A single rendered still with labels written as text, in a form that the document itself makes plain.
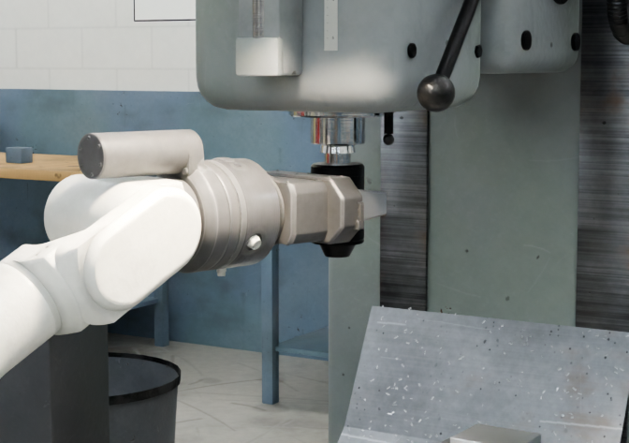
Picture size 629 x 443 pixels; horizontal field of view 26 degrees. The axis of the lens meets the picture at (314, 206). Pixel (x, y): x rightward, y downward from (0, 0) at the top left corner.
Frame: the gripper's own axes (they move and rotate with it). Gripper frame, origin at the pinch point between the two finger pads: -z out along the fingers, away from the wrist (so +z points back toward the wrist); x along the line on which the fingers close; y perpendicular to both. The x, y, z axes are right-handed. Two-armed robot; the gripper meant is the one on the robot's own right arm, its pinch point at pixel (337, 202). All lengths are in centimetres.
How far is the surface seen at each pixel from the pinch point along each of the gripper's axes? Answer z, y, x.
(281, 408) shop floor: -271, 122, 294
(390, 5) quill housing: 5.5, -16.7, -11.0
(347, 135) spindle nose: 1.1, -6.0, -2.2
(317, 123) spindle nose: 2.5, -7.0, 0.1
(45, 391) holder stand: 10.3, 20.6, 30.4
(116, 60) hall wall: -313, -12, 457
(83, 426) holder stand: 4.3, 25.8, 32.5
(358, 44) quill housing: 7.0, -13.7, -9.0
